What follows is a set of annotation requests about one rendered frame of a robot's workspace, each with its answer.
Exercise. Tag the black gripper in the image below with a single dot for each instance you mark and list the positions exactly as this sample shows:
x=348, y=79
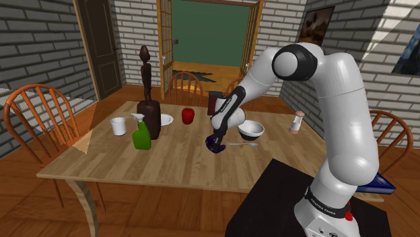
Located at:
x=215, y=144

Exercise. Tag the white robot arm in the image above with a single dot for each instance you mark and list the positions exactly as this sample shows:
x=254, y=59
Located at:
x=344, y=131

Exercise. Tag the silver spoon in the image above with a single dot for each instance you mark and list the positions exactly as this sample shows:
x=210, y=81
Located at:
x=244, y=144

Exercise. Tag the light wooden table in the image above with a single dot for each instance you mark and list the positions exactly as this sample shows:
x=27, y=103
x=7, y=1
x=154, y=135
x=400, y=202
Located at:
x=183, y=160

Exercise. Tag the red apple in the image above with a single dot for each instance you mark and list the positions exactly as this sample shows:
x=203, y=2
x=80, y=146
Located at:
x=188, y=116

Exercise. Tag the white bowl with black base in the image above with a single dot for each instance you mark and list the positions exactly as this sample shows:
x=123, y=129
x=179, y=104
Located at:
x=251, y=129

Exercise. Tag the dark box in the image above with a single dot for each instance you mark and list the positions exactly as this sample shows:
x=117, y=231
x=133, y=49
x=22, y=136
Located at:
x=213, y=100

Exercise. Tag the white plate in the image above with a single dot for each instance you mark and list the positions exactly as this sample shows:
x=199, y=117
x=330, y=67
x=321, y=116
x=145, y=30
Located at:
x=165, y=119

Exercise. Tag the orange wooden chair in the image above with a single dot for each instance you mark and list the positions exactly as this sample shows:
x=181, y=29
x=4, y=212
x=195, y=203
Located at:
x=231, y=87
x=185, y=75
x=24, y=105
x=402, y=129

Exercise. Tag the dark brown wooden figure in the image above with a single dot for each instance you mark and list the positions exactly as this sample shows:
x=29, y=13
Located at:
x=149, y=115

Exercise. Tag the green spray bottle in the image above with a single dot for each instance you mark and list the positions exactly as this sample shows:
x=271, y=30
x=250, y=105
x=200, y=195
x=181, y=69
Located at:
x=141, y=138

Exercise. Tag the dark robot stand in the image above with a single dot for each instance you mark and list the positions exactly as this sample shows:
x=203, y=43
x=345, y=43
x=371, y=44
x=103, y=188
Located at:
x=269, y=203

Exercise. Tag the white and tan shaker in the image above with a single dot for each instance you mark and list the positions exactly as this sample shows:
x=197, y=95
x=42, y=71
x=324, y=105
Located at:
x=296, y=124

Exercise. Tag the white cup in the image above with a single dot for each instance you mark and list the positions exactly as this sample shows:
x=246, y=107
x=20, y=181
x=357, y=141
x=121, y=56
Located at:
x=118, y=127

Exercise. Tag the wooden glazed double door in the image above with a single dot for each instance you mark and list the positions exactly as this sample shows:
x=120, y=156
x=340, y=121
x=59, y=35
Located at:
x=165, y=49

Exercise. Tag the dark brown door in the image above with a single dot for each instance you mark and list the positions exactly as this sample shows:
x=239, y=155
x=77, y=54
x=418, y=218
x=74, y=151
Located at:
x=98, y=49

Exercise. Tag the blue book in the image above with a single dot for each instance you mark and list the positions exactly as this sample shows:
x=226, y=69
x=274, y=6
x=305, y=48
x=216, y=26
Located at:
x=380, y=185

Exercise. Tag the dark brown wall picture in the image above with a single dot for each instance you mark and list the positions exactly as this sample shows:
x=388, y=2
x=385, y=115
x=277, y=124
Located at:
x=315, y=26

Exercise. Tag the blue wall picture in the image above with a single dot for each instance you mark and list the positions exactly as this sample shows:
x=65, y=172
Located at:
x=410, y=55

